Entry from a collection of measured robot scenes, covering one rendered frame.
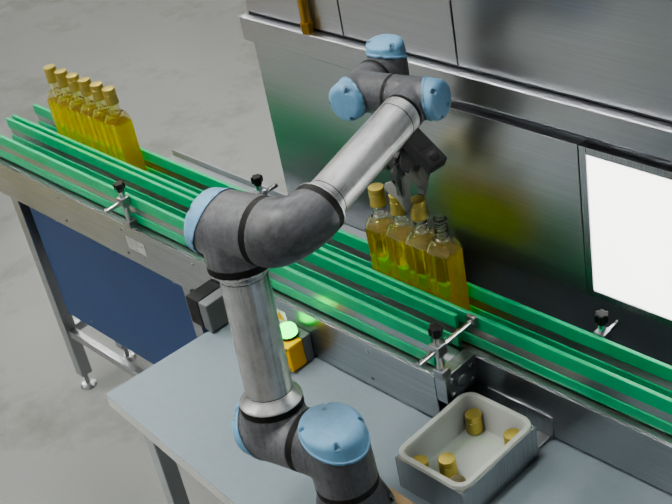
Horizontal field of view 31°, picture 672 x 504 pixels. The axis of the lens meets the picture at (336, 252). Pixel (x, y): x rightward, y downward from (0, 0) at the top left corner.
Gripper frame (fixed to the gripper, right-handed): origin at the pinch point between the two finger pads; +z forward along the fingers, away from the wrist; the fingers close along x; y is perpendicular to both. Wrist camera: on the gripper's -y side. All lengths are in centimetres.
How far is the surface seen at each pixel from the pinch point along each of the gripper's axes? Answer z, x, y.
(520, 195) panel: -0.5, -11.9, -17.0
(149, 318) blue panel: 63, 14, 99
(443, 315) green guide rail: 20.6, 6.4, -9.6
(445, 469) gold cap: 36, 28, -27
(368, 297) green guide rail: 25.1, 6.5, 12.7
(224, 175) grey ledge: 28, -14, 87
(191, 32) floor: 116, -192, 356
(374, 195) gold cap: 0.9, 1.6, 10.6
